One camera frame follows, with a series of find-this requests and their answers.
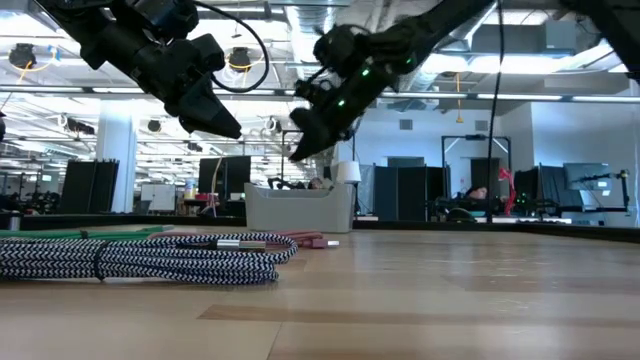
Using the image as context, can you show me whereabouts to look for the grey plastic bin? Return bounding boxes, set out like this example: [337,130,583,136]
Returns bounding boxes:
[243,182,357,235]

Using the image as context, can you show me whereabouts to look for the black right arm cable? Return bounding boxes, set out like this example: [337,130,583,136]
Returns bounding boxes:
[485,0,505,225]

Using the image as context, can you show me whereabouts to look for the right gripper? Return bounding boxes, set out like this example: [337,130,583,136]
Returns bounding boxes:
[289,43,417,163]

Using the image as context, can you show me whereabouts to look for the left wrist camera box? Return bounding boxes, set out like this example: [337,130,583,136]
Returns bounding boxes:
[188,32,227,72]

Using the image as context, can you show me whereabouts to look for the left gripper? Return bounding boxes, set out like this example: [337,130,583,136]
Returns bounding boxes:
[132,37,245,141]

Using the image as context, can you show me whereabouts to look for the person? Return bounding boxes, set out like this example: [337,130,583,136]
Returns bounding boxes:
[267,175,335,191]
[462,185,503,202]

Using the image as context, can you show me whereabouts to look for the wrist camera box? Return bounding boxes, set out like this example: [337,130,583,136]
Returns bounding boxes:
[188,32,227,72]
[312,23,359,76]

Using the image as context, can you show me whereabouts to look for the black white braided USB cable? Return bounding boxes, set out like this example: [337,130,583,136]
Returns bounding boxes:
[0,232,299,287]

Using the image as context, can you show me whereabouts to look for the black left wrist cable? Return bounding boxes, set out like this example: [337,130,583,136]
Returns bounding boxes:
[192,0,271,95]

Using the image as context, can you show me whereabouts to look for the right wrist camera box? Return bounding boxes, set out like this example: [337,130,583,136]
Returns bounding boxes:
[312,23,359,76]

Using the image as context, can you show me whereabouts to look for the white lampshade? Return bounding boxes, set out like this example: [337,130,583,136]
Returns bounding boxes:
[334,160,363,185]

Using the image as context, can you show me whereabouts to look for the black articulated stand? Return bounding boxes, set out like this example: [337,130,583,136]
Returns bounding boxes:
[573,168,632,214]

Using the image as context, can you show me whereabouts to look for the black desk monitors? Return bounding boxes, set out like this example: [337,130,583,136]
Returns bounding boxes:
[197,155,253,202]

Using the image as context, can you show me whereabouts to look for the black ceiling spot lamp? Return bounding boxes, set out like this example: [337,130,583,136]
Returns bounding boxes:
[8,42,37,70]
[227,46,254,74]

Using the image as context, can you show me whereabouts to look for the white board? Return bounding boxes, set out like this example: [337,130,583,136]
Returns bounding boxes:
[140,183,177,213]

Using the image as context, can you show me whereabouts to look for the red object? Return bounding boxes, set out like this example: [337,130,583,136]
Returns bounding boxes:
[497,166,517,217]

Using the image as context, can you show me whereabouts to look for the dark room dividers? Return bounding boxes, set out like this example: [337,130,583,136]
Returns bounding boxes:
[373,164,452,223]

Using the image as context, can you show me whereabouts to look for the white building column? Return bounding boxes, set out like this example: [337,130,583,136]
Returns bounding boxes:
[95,99,140,215]

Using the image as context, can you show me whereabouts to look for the black door frame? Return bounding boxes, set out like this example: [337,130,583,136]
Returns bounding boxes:
[441,134,513,224]

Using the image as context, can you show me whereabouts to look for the green USB cable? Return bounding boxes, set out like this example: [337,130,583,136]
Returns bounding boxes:
[0,224,175,241]

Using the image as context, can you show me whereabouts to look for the monitor on arm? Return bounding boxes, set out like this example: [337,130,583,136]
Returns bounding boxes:
[562,162,612,192]

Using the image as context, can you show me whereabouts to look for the black partition panels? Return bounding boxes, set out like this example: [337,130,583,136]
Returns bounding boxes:
[59,158,121,216]

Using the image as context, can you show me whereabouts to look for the dusty pink USB cable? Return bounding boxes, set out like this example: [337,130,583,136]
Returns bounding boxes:
[148,230,342,251]

